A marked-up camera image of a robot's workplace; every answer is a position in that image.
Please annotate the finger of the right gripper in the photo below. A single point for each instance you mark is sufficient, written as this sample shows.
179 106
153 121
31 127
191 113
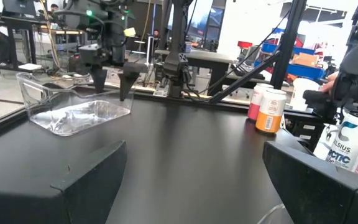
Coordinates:
127 79
99 77

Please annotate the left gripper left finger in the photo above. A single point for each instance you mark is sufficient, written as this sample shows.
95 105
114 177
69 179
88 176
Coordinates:
73 202

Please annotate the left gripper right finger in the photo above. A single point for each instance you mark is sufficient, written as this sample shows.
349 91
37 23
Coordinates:
315 199

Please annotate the orange and white soda can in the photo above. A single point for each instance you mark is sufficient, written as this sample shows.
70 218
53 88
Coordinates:
270 115

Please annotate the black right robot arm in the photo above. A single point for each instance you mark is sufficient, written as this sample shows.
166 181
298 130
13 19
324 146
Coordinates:
174 46

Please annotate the light wooden base board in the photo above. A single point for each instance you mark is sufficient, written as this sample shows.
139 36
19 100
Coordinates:
143 89

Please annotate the yellow tag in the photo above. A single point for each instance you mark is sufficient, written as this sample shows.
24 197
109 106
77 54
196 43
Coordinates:
130 32

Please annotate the white flat plate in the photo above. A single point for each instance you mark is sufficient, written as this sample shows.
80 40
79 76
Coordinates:
30 66

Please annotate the black box with white labels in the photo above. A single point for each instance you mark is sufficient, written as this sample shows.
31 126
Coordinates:
297 124

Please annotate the black desk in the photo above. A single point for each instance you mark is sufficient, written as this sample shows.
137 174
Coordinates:
12 40

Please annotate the black table with grey top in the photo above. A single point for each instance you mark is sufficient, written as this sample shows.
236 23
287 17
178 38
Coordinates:
210 59

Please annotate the black monitor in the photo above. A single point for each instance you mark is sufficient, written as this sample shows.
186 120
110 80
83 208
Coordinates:
19 7

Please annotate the person's hand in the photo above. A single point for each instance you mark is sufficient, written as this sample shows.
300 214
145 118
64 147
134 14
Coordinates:
329 82

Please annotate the red container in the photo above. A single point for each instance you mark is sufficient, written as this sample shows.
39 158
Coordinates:
245 44

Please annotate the blue storage bins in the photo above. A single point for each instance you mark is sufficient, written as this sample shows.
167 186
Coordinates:
303 71

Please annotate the cardboard box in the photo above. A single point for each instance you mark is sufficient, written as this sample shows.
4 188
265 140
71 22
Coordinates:
304 59

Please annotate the silver metal bracket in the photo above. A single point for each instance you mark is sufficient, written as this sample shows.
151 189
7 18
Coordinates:
161 91

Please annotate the black diagonal frame strut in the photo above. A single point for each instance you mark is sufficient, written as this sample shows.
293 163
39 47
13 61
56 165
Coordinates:
244 79

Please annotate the black post with white strip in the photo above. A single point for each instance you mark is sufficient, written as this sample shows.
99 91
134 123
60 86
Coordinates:
287 40

